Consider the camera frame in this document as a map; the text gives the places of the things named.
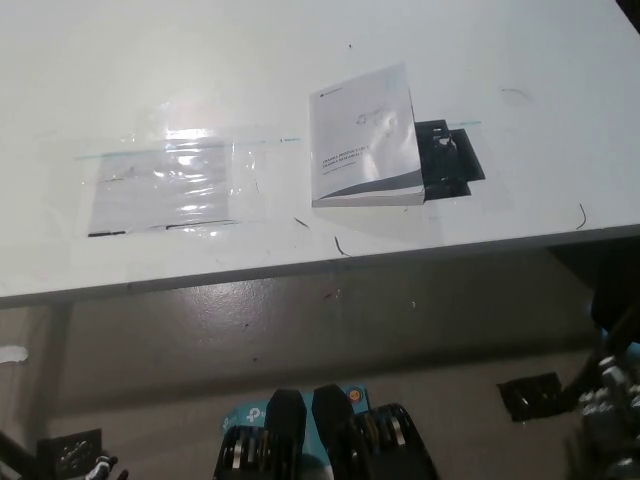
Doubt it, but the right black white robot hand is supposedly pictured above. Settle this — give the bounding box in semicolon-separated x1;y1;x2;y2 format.
563;353;640;480

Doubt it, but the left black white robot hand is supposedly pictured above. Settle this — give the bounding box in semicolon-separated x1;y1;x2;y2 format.
81;452;132;480

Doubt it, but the white grey softcover book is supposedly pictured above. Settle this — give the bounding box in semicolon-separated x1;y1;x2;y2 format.
307;61;426;209

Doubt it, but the black object under desk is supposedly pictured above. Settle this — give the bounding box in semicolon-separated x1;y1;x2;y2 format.
546;242;640;331

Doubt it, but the grey desk leg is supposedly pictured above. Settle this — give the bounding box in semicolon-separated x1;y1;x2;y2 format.
45;303;75;416

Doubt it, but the black floor plate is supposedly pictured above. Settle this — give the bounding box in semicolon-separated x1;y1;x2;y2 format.
495;371;565;426

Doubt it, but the teal cardboard box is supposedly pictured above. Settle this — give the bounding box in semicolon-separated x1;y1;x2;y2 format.
221;382;372;480

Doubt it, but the black flat bracket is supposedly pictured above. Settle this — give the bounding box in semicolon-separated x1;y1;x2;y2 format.
413;118;487;198

